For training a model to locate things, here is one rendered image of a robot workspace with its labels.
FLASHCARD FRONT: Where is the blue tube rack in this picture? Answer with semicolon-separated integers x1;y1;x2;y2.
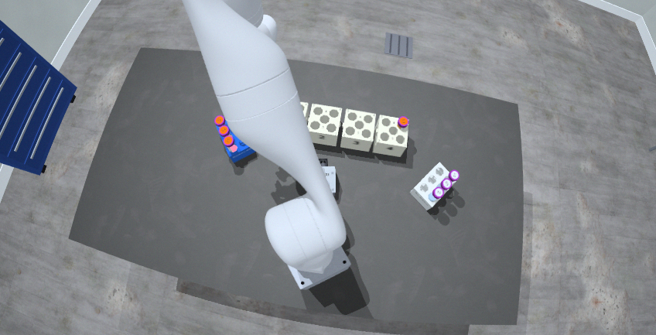
225;130;255;162

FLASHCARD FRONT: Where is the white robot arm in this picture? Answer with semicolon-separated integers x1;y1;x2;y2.
182;0;347;274

